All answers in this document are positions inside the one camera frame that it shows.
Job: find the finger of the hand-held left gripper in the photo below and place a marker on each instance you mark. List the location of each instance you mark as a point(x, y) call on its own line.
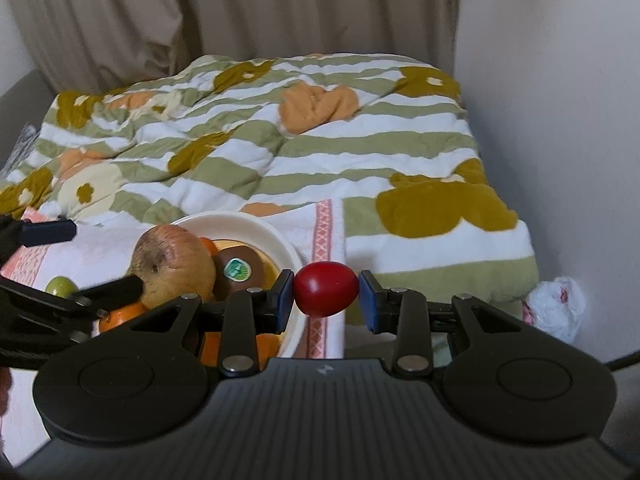
point(122, 286)
point(47, 232)

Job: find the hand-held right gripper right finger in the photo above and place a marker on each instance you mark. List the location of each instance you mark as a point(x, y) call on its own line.
point(369, 302)

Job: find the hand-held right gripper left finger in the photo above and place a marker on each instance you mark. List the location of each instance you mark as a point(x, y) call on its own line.
point(285, 302)

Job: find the medium orange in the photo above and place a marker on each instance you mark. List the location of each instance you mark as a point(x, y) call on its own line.
point(120, 319)

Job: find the small red tomato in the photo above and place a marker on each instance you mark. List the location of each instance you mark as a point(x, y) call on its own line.
point(326, 289)

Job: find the large yellow-red apple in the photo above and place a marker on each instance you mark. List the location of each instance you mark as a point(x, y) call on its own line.
point(172, 260)

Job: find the large orange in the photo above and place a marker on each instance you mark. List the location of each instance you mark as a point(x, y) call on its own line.
point(212, 350)

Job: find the cream bowl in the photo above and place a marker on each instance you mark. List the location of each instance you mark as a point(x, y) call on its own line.
point(240, 227)

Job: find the pink and white towel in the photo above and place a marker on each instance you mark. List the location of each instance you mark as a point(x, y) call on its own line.
point(100, 252)

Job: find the green apple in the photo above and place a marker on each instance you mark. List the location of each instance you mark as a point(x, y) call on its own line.
point(59, 285)

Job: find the brown kiwi with sticker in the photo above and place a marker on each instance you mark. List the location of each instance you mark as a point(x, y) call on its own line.
point(240, 270)

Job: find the small tangerine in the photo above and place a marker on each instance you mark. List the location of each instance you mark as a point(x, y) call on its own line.
point(208, 246)

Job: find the grey patterned cloth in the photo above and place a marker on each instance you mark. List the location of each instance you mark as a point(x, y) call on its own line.
point(26, 136)

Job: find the grey sofa backrest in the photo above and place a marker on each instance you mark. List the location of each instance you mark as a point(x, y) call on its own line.
point(20, 105)

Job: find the green striped floral blanket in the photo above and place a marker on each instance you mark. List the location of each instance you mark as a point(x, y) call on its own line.
point(350, 150)

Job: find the white plastic bag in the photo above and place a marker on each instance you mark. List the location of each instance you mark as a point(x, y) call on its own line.
point(555, 305)

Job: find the beige curtain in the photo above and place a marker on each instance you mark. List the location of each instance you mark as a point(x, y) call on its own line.
point(225, 5)

